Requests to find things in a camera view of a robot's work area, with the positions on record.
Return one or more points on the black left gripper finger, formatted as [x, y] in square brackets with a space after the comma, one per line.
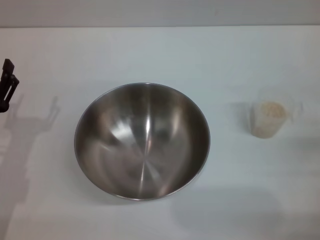
[7, 85]

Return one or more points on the stainless steel mixing bowl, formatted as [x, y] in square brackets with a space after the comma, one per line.
[140, 150]

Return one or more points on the clear plastic measuring cup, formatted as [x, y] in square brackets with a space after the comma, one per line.
[257, 120]

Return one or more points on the white rice grains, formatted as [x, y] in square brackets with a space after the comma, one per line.
[271, 110]

